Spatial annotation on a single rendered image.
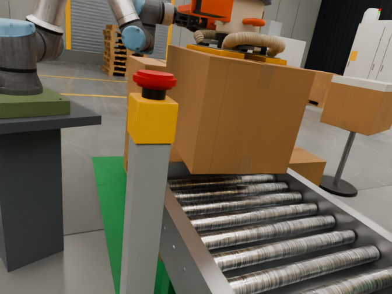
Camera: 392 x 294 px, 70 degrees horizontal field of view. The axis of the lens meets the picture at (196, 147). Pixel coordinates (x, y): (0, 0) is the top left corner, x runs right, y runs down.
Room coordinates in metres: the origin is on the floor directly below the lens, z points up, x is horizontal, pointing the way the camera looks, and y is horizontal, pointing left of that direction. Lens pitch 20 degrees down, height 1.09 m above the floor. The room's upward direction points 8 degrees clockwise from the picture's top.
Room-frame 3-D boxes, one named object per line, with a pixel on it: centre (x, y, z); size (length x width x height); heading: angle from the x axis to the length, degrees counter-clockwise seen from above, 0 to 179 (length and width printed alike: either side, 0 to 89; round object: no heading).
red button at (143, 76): (0.45, 0.08, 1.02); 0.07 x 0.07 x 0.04
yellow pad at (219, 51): (1.17, -0.01, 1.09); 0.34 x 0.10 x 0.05; 25
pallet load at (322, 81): (8.29, -3.31, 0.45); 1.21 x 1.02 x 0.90; 28
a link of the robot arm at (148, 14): (1.31, 0.29, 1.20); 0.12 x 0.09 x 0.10; 116
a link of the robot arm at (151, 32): (1.30, 0.30, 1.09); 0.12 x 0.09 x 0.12; 0
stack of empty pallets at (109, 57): (8.52, 2.49, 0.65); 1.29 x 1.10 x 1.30; 28
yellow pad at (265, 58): (1.25, -0.18, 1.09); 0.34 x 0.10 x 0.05; 25
